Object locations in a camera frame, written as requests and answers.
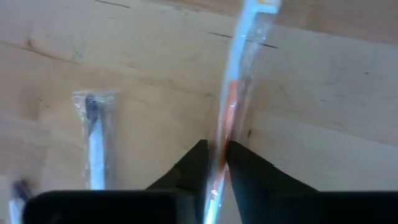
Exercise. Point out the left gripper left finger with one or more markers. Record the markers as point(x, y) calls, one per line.
point(124, 207)

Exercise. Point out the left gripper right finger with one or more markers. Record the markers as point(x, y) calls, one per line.
point(295, 207)

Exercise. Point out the purple toothbrush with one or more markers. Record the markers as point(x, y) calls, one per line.
point(95, 140)
point(18, 199)

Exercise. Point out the orange toothbrush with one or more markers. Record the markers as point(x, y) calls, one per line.
point(239, 46)

